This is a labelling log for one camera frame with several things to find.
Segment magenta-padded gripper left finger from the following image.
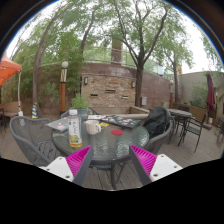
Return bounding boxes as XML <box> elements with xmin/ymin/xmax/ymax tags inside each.
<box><xmin>39</xmin><ymin>144</ymin><xmax>95</xmax><ymax>187</ymax></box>

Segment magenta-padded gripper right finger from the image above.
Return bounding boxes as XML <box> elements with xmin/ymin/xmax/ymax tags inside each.
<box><xmin>128</xmin><ymin>144</ymin><xmax>184</xmax><ymax>187</ymax></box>

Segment clear drink bottle white cap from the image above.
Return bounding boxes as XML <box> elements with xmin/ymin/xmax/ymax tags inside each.
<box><xmin>68</xmin><ymin>108</ymin><xmax>83</xmax><ymax>148</ymax></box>

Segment grey wicker chair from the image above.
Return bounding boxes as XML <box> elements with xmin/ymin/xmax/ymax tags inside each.
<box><xmin>143</xmin><ymin>119</ymin><xmax>174</xmax><ymax>155</ymax></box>
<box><xmin>9</xmin><ymin>115</ymin><xmax>58</xmax><ymax>167</ymax></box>
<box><xmin>60</xmin><ymin>107</ymin><xmax>100</xmax><ymax>120</ymax></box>

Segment white ceramic mug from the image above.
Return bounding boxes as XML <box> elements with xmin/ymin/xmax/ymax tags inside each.
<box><xmin>84</xmin><ymin>119</ymin><xmax>102</xmax><ymax>136</ymax></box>

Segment grey laptop with stickers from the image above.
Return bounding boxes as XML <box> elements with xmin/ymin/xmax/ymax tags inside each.
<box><xmin>45</xmin><ymin>117</ymin><xmax>70</xmax><ymax>133</ymax></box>

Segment black backpack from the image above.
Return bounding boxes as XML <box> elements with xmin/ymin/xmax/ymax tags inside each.
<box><xmin>143</xmin><ymin>105</ymin><xmax>172</xmax><ymax>139</ymax></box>

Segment white printed booklet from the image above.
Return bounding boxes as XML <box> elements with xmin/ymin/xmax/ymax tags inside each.
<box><xmin>87</xmin><ymin>114</ymin><xmax>107</xmax><ymax>121</ymax></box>

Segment dark laptop with stickers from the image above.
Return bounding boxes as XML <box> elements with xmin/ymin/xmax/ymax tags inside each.
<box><xmin>99</xmin><ymin>114</ymin><xmax>142</xmax><ymax>130</ymax></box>

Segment green plant in blue pot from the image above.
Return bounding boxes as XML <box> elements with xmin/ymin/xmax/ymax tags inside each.
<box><xmin>70</xmin><ymin>93</ymin><xmax>90</xmax><ymax>121</ymax></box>

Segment round dark patio table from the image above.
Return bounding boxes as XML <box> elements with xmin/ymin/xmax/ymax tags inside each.
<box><xmin>168</xmin><ymin>108</ymin><xmax>193</xmax><ymax>135</ymax></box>

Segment black metal chair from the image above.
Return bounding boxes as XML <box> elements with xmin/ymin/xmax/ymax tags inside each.
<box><xmin>177</xmin><ymin>113</ymin><xmax>208</xmax><ymax>154</ymax></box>

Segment yellow blue striped cone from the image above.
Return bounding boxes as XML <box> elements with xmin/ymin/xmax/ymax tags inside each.
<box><xmin>31</xmin><ymin>101</ymin><xmax>39</xmax><ymax>120</ymax></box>

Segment orange canopy tent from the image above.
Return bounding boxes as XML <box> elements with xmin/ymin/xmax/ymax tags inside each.
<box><xmin>0</xmin><ymin>51</ymin><xmax>23</xmax><ymax>88</ymax></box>

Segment wooden lamp post white globe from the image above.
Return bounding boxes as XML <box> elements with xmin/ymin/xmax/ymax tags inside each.
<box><xmin>59</xmin><ymin>60</ymin><xmax>70</xmax><ymax>116</ymax></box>
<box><xmin>169</xmin><ymin>79</ymin><xmax>175</xmax><ymax>109</ymax></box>

